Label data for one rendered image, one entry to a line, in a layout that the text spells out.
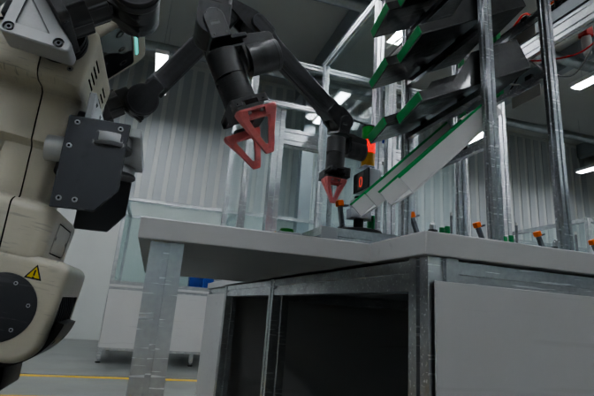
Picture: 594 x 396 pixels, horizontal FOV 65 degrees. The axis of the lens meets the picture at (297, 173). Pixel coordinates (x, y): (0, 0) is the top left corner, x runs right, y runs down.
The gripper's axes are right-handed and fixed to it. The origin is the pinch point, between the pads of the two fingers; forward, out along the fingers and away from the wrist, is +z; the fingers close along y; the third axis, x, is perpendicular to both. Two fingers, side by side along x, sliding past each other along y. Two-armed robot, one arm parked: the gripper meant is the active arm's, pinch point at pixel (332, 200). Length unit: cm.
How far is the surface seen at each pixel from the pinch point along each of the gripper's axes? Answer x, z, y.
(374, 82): -0.7, -28.0, -23.0
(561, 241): -29, 15, -53
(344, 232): 3.1, 12.3, -16.9
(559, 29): -110, -98, 14
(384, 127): 0.4, -11.8, -31.4
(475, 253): 10, 23, -75
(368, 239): -3.7, 13.0, -16.9
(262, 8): -70, -452, 545
